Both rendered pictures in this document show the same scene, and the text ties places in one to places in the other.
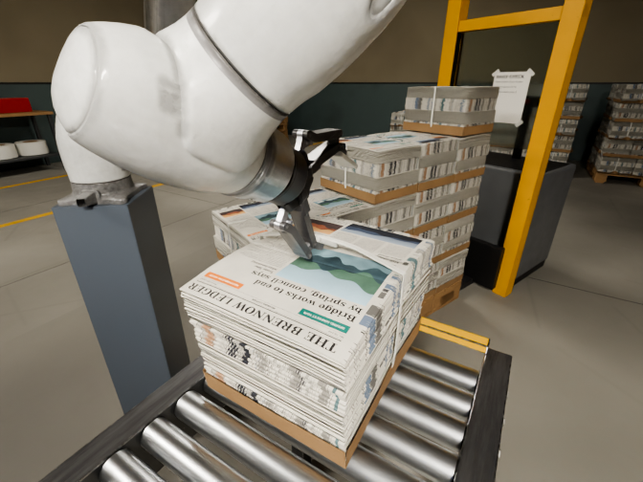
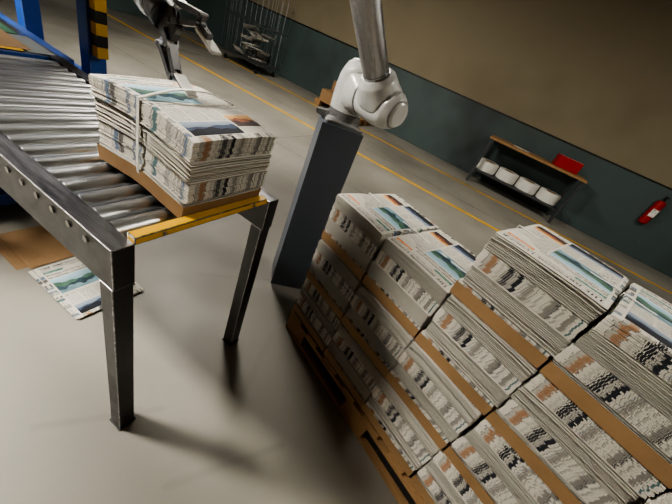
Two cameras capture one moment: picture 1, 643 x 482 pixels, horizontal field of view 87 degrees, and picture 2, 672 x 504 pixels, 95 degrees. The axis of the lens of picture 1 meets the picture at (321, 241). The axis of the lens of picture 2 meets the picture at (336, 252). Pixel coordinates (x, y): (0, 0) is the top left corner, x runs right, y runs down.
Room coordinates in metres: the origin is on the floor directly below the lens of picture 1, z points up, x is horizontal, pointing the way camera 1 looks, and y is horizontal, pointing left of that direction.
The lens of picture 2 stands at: (0.85, -0.92, 1.30)
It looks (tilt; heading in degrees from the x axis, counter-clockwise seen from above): 32 degrees down; 77
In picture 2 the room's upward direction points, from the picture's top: 24 degrees clockwise
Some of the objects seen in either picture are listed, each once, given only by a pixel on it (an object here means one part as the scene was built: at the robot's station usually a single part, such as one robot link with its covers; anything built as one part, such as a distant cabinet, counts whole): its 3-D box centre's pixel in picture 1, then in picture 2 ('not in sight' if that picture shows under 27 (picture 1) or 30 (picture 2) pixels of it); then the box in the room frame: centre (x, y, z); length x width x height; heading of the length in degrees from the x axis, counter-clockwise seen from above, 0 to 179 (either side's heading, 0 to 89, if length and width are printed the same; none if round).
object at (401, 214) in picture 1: (343, 272); (417, 354); (1.53, -0.11, 0.42); 1.17 x 0.39 x 0.83; 127
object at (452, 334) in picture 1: (389, 313); (211, 215); (0.66, -0.16, 0.81); 0.43 x 0.03 x 0.02; 59
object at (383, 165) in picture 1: (367, 166); (538, 285); (1.62, -0.22, 0.95); 0.38 x 0.29 x 0.23; 38
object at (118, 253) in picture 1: (143, 328); (309, 211); (0.99, 0.65, 0.50); 0.20 x 0.20 x 1.00; 6
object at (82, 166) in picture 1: (95, 138); (355, 87); (0.99, 0.64, 1.17); 0.18 x 0.16 x 0.22; 126
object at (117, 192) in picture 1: (100, 188); (339, 115); (0.97, 0.65, 1.03); 0.22 x 0.18 x 0.06; 6
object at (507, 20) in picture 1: (507, 20); not in sight; (2.23, -1.04, 1.62); 0.75 x 0.06 x 0.06; 37
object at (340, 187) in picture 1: (366, 184); (518, 304); (1.62, -0.22, 0.86); 0.38 x 0.29 x 0.04; 38
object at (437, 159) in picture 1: (409, 159); (646, 365); (1.79, -0.46, 0.95); 0.38 x 0.29 x 0.23; 37
